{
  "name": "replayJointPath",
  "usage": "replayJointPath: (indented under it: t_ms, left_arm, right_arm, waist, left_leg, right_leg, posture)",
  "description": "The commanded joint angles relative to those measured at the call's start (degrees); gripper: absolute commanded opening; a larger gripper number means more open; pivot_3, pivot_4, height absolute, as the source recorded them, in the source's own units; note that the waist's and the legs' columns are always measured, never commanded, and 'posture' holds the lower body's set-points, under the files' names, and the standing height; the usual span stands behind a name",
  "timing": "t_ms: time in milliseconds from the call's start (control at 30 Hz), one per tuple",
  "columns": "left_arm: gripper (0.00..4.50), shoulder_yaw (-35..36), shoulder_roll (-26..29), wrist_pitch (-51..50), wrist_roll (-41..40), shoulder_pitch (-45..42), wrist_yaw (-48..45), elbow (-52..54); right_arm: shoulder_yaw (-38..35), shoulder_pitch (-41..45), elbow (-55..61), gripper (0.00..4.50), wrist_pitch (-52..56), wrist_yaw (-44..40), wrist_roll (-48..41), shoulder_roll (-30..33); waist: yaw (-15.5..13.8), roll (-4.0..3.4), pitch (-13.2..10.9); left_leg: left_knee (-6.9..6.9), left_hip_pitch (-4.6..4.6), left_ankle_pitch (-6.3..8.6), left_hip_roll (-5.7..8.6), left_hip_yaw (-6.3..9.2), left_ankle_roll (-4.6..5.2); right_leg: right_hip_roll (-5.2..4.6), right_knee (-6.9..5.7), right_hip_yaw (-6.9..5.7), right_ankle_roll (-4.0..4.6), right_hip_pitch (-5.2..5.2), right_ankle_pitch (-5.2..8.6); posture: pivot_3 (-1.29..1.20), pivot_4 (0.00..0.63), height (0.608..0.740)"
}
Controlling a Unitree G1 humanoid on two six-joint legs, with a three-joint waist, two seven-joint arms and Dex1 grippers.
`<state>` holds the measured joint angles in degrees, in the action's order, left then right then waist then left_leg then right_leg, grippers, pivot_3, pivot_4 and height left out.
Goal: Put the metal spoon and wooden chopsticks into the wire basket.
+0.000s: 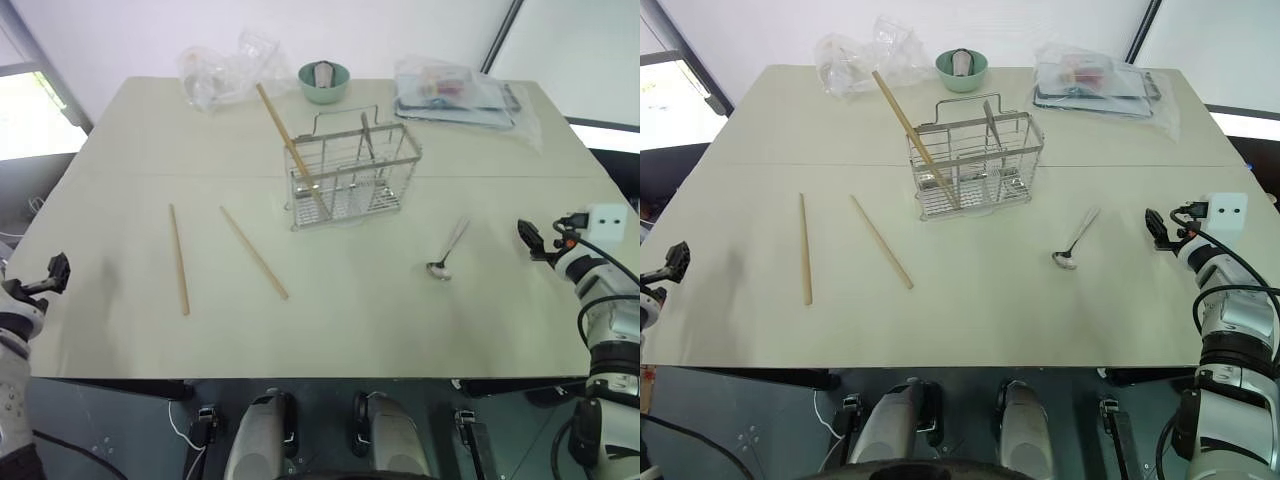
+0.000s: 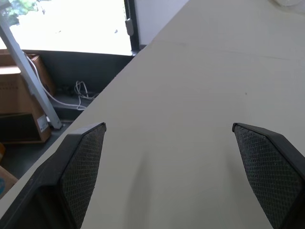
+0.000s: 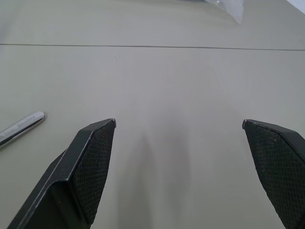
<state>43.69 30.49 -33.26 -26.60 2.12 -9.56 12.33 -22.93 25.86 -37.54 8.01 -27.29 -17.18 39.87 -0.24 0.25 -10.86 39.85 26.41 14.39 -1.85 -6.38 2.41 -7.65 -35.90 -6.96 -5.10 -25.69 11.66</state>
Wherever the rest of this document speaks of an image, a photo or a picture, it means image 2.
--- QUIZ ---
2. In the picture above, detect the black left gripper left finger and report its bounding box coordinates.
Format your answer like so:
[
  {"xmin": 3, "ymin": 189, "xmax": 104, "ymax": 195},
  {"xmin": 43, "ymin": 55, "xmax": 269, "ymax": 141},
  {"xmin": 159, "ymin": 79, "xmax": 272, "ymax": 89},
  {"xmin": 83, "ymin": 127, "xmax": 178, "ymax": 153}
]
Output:
[{"xmin": 0, "ymin": 122, "xmax": 107, "ymax": 229}]

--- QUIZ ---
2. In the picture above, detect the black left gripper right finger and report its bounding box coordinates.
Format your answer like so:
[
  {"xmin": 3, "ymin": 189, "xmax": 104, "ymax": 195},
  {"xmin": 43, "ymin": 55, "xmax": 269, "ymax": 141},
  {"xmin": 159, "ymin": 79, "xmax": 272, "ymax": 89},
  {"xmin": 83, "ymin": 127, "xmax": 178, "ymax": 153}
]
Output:
[{"xmin": 232, "ymin": 122, "xmax": 305, "ymax": 229}]

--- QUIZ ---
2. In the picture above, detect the small cardboard box blue print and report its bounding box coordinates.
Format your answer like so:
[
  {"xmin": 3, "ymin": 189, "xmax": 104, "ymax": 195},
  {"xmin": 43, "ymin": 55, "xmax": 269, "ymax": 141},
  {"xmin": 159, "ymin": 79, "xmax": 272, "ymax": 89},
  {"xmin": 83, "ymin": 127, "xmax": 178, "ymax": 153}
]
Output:
[{"xmin": 0, "ymin": 164, "xmax": 19, "ymax": 198}]

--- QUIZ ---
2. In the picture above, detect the large brown cardboard box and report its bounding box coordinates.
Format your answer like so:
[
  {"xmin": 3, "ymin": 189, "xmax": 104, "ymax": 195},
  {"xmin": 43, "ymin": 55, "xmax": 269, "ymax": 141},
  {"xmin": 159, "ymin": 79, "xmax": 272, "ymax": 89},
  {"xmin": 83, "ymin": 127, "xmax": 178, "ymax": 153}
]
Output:
[{"xmin": 0, "ymin": 49, "xmax": 52, "ymax": 144}]

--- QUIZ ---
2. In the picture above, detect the brown cardboard box behind leg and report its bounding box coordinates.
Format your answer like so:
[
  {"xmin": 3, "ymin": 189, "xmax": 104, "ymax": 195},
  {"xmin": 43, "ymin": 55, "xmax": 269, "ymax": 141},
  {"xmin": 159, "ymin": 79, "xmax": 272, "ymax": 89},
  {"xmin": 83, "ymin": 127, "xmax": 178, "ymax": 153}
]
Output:
[{"xmin": 26, "ymin": 54, "xmax": 57, "ymax": 96}]

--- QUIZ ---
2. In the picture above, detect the grey metal table leg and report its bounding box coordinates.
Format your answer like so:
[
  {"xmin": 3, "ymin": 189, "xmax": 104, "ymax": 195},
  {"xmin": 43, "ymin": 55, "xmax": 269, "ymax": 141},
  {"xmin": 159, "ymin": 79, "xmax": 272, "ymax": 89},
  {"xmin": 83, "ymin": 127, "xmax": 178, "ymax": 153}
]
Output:
[{"xmin": 0, "ymin": 22, "xmax": 63, "ymax": 130}]

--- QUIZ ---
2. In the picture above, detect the white object at table edge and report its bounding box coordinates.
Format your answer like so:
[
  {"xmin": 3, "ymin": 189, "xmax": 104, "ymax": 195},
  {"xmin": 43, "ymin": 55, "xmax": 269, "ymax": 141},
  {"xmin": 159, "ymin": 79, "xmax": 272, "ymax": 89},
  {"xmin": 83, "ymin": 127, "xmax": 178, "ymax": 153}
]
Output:
[{"xmin": 274, "ymin": 0, "xmax": 305, "ymax": 7}]

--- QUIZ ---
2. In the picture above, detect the white cable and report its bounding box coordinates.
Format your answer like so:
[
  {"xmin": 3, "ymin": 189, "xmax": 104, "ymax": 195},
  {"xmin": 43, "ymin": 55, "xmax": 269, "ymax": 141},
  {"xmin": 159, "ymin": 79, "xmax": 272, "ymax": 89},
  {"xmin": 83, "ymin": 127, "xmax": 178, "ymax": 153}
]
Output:
[{"xmin": 26, "ymin": 56, "xmax": 100, "ymax": 111}]

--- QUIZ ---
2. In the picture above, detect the grey blind cord pull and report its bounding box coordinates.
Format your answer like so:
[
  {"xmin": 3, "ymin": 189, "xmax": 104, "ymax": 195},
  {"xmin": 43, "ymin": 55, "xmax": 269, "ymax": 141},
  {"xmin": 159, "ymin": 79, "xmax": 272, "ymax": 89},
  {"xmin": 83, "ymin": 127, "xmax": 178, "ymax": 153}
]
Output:
[{"xmin": 125, "ymin": 18, "xmax": 133, "ymax": 36}]

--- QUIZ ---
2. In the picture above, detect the dark window frame post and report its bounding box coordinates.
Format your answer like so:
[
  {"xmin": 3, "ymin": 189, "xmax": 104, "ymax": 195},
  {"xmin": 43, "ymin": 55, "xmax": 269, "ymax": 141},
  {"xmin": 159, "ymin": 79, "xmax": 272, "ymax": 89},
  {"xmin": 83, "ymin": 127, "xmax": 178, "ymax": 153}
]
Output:
[{"xmin": 124, "ymin": 0, "xmax": 140, "ymax": 56}]

